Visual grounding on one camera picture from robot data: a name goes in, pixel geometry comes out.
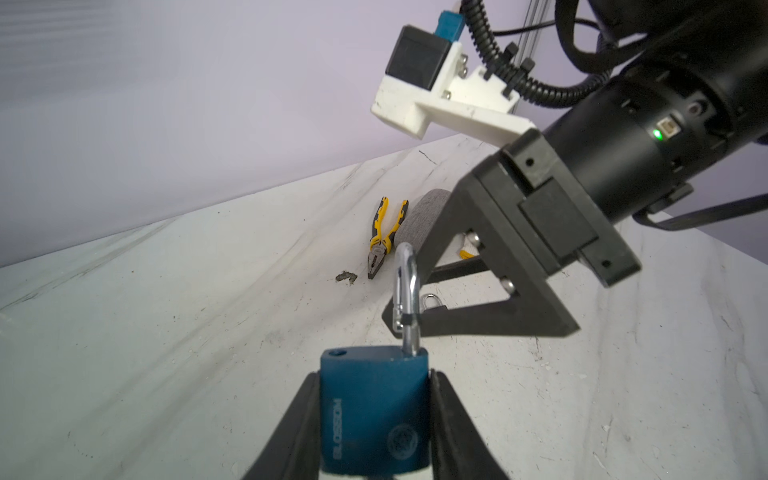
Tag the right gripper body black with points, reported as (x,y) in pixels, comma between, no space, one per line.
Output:
(670,91)

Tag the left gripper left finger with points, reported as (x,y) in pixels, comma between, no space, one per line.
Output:
(294,449)

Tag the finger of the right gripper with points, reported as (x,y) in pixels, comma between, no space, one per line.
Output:
(458,269)
(498,288)

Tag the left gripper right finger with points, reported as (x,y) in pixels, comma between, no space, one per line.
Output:
(457,449)

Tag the blue padlock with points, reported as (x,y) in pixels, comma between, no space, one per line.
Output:
(375,400)

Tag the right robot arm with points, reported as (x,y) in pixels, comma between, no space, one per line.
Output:
(672,88)

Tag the black padlock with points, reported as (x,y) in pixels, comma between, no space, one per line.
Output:
(431,302)

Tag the yellow black pliers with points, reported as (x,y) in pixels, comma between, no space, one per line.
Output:
(382,241)

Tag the small dark metal piece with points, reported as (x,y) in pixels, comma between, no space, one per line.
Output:
(348,276)

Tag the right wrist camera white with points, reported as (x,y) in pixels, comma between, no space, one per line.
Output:
(427,81)

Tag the aluminium frame profile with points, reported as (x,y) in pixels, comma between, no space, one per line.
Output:
(538,12)

